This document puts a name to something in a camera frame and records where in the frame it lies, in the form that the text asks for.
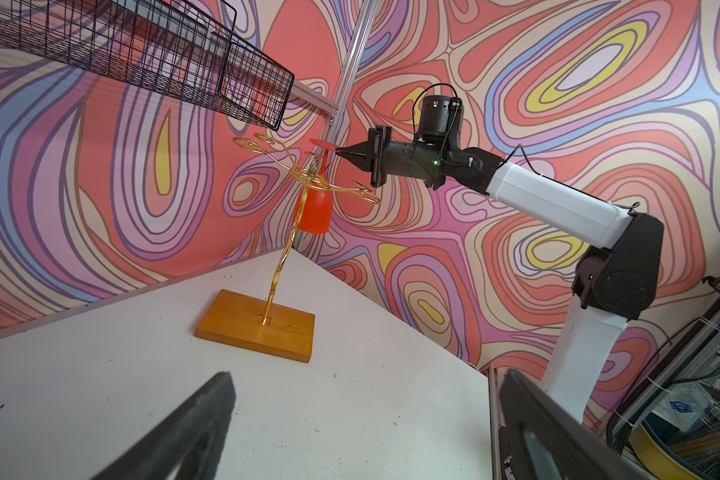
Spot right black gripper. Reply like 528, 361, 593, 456
335, 126, 432, 188

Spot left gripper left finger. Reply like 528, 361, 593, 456
95, 372, 236, 479

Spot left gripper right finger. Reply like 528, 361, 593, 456
498, 369, 648, 479

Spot red wine glass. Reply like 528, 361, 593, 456
296, 137, 338, 235

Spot orange wooden rack base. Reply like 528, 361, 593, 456
194, 290, 315, 363

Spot gold wire glass rack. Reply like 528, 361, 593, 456
233, 133, 380, 326

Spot black wire basket back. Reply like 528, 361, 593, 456
0, 0, 295, 130

